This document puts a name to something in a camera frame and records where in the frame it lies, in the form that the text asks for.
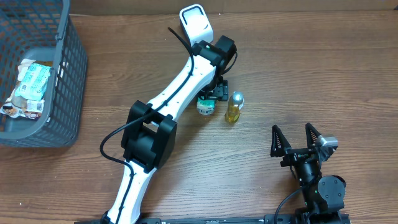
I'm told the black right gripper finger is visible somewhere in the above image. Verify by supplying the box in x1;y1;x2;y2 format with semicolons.
305;123;321;148
270;125;292;157

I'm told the yellow liquid bottle grey cap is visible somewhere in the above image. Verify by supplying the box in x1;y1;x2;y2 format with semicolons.
224;91;244;123

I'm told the green white Knorr container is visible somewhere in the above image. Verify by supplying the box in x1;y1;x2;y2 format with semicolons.
197;97;216;115

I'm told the mint green snack packet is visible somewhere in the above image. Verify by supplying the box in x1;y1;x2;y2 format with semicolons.
15;63;51;101

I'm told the brown printed snack pouch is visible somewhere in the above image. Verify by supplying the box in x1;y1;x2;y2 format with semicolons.
1;59;44;120

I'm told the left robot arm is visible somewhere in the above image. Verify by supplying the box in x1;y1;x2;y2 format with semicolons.
100;35;237;223

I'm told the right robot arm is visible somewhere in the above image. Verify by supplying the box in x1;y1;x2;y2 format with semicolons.
270;123;350;223

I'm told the white barcode scanner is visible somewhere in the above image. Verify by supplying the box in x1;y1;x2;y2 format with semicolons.
179;4;214;46

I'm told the dark grey mesh basket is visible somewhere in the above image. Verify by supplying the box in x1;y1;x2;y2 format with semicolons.
1;0;88;147

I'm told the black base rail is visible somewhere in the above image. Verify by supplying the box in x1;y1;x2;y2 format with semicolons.
75;214;351;224

